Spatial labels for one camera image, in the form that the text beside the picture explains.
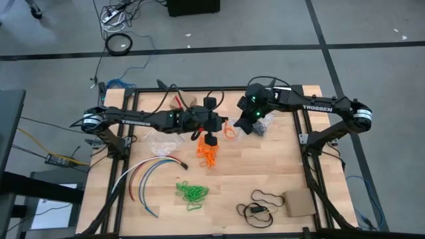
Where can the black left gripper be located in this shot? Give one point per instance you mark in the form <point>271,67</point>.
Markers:
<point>214,123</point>

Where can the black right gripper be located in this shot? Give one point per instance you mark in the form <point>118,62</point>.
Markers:
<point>254,111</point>

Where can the black rubber bands bunch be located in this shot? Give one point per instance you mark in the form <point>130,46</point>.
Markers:
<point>260,130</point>

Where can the orange rubber bands pile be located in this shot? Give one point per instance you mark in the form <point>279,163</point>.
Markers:
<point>207,156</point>

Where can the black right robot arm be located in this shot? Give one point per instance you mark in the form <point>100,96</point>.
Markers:
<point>325,103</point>

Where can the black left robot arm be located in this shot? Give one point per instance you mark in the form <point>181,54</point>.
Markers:
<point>139,121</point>

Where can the green rubber bands pile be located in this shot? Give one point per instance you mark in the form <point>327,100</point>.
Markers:
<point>192,194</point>

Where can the brown cardboard box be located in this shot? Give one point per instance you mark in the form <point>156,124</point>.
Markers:
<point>186,99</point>

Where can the small black device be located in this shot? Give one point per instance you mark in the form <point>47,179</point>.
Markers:
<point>257,209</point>

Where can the flat cardboard box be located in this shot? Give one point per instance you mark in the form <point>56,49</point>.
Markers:
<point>299,202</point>

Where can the black floor box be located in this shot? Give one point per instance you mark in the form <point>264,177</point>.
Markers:
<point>192,7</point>

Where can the black floor device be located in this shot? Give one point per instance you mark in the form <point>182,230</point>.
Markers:
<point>58,160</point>

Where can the white power strip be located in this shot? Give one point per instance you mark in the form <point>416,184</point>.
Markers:
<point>111,17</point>

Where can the black desk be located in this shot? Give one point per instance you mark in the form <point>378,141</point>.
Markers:
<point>33,189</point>

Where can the dark grey desk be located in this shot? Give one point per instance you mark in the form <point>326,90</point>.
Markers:
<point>10,132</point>

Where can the chair wheel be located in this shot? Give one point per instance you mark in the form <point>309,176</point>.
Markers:
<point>34,13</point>

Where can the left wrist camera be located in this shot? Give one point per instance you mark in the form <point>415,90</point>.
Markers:
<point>210,103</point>

